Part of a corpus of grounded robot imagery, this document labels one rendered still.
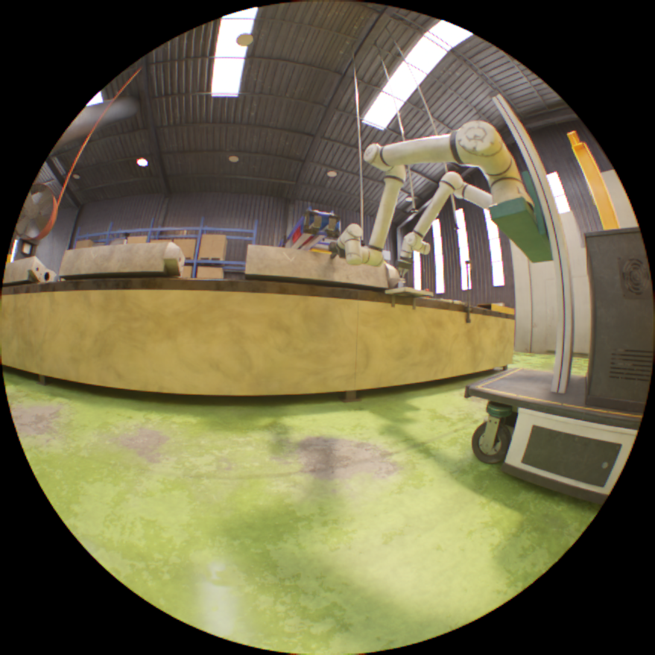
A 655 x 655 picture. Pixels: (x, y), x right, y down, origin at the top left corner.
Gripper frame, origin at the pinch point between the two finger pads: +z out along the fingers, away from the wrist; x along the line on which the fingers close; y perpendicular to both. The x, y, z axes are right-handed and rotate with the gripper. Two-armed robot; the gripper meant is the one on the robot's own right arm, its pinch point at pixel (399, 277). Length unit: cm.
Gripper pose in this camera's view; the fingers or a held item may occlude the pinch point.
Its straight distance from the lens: 182.3
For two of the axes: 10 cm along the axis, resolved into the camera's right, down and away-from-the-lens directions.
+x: -9.4, -0.3, -3.5
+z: -1.8, 8.9, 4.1
